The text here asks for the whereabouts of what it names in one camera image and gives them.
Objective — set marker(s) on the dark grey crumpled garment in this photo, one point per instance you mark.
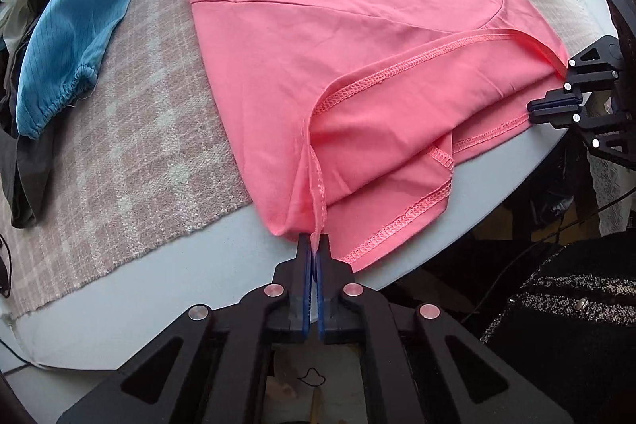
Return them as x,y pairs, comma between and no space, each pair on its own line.
25,185

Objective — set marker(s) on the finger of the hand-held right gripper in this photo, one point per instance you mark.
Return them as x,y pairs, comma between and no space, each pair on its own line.
551,117
549,102

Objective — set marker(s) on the pink plaid blanket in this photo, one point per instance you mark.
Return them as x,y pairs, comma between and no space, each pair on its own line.
149,156

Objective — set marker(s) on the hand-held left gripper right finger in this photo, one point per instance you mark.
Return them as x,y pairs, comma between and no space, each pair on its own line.
320,292

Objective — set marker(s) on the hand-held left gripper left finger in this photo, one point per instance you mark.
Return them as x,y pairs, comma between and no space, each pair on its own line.
305,287

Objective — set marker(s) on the black tweed jacket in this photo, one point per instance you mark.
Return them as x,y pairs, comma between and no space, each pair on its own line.
571,305

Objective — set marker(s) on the blue pinstriped garment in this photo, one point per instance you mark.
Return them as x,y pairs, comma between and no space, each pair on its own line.
74,31

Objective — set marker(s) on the white lace cloth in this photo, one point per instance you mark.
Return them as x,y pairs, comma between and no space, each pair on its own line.
613,195

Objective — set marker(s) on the pink t-shirt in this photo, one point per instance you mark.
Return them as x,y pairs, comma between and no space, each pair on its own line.
323,31

